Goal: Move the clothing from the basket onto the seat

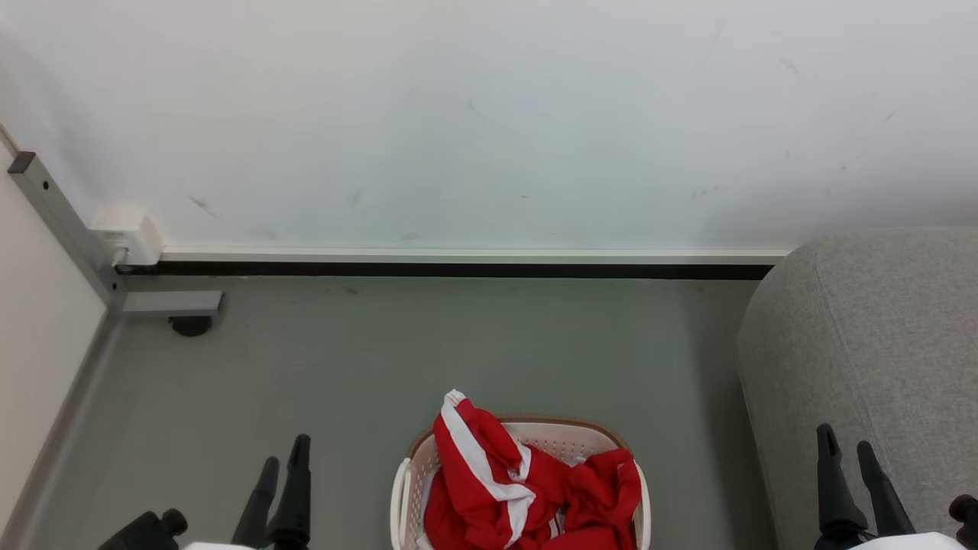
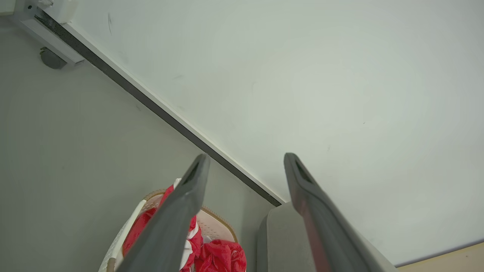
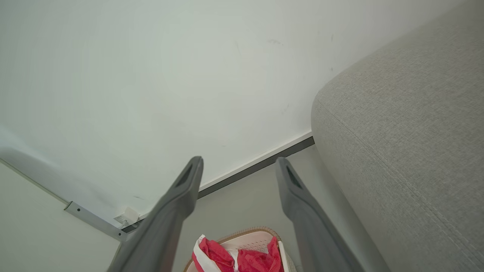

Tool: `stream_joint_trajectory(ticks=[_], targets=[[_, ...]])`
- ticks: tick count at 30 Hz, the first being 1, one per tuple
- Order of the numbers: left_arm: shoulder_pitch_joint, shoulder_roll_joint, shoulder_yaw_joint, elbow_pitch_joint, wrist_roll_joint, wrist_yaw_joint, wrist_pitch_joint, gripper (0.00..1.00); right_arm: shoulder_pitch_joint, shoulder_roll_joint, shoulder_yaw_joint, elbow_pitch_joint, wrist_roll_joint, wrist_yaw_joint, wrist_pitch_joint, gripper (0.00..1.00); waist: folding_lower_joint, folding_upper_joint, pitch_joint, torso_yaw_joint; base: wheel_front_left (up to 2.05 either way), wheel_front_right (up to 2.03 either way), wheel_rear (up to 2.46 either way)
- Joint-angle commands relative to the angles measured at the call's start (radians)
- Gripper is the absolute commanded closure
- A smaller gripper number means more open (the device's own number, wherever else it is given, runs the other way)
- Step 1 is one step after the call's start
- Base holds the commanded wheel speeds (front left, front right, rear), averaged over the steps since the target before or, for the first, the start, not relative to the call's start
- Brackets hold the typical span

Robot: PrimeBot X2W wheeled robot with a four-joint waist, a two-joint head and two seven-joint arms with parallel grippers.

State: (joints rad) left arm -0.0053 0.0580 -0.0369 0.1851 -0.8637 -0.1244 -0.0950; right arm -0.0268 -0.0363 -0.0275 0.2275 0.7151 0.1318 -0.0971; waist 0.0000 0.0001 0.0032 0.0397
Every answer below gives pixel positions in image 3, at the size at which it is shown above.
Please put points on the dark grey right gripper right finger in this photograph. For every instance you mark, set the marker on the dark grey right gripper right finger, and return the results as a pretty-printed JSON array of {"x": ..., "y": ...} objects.
[{"x": 314, "y": 234}]

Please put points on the red and white garment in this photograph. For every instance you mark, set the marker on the red and white garment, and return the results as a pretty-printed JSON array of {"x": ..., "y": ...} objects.
[{"x": 255, "y": 262}]

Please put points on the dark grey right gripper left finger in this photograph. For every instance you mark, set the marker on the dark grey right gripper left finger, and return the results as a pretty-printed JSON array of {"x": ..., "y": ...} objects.
[{"x": 162, "y": 226}]

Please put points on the white perforated laundry basket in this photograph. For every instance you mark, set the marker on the white perforated laundry basket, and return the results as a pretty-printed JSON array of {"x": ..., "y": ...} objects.
[{"x": 249, "y": 240}]

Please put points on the grey fabric sofa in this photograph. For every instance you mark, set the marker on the grey fabric sofa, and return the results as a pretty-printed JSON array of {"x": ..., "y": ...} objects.
[{"x": 408, "y": 158}]

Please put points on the white wall baseboard strip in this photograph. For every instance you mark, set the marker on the white wall baseboard strip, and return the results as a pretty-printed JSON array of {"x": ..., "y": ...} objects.
[{"x": 257, "y": 160}]

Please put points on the white wall socket box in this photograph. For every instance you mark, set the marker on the white wall socket box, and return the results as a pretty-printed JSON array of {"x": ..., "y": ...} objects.
[{"x": 129, "y": 216}]

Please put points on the grey metal frame post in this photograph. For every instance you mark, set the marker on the grey metal frame post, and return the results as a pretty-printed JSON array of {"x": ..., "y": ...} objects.
[{"x": 94, "y": 220}]

